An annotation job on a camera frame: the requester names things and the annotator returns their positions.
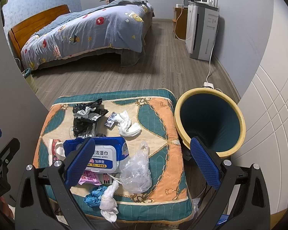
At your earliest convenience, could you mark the blue glove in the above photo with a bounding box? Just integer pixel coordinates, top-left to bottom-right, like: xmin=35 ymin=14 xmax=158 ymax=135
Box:
xmin=84 ymin=185 xmax=108 ymax=207

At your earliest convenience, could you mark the pink snack wrapper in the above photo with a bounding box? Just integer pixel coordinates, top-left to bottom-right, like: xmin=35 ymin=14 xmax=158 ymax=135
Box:
xmin=78 ymin=170 xmax=112 ymax=186

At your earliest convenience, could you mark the red white paper cup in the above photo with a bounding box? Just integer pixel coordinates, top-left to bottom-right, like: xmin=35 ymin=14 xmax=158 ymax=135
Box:
xmin=48 ymin=139 xmax=65 ymax=166

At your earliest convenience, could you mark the white twisted tissue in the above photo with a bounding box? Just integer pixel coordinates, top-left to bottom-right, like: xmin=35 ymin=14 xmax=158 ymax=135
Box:
xmin=99 ymin=181 xmax=119 ymax=223

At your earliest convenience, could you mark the blue wet wipes pack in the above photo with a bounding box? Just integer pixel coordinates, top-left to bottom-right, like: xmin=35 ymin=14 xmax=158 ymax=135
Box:
xmin=63 ymin=136 xmax=129 ymax=173

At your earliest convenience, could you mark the black plastic bag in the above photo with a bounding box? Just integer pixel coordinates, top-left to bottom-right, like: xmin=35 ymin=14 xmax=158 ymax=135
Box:
xmin=73 ymin=98 xmax=109 ymax=138

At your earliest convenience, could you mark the clear plastic bag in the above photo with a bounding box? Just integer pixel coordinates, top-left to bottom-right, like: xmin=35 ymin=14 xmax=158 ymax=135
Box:
xmin=120 ymin=141 xmax=152 ymax=194

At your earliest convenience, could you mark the blue medicine blister sachet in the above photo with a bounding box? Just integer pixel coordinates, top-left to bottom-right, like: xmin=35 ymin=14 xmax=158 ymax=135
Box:
xmin=104 ymin=112 xmax=117 ymax=128

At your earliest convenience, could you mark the yellow rimmed teal trash bin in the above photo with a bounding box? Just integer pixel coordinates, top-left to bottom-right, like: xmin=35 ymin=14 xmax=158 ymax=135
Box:
xmin=174 ymin=88 xmax=246 ymax=158

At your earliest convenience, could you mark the small green waste bin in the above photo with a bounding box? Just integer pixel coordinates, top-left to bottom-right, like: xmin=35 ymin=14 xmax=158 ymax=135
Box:
xmin=22 ymin=68 xmax=38 ymax=93

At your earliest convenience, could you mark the patterned teal orange cushion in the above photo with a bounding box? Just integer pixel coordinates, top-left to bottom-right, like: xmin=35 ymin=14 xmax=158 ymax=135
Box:
xmin=33 ymin=89 xmax=194 ymax=224

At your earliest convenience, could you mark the wooden headboard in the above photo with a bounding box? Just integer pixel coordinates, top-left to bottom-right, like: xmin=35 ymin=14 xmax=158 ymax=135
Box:
xmin=8 ymin=4 xmax=70 ymax=59

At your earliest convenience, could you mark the white power strip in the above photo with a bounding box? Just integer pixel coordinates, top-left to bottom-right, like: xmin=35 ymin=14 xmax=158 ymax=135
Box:
xmin=203 ymin=81 xmax=214 ymax=89

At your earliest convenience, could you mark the bed with blue duvet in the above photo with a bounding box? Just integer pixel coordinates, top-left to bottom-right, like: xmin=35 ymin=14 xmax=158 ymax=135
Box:
xmin=20 ymin=0 xmax=154 ymax=70

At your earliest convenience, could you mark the white grey air purifier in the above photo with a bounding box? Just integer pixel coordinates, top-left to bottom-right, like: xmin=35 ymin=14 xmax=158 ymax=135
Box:
xmin=185 ymin=2 xmax=219 ymax=61

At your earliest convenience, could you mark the wooden side cabinet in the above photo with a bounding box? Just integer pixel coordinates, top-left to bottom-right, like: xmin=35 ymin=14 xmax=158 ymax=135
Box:
xmin=172 ymin=7 xmax=188 ymax=40

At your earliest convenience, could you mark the white wifi router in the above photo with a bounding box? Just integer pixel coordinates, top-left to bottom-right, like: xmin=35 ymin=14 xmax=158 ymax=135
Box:
xmin=195 ymin=0 xmax=219 ymax=11

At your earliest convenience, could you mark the white power cable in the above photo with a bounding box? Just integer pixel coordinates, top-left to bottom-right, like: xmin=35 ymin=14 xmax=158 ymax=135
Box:
xmin=205 ymin=26 xmax=219 ymax=83

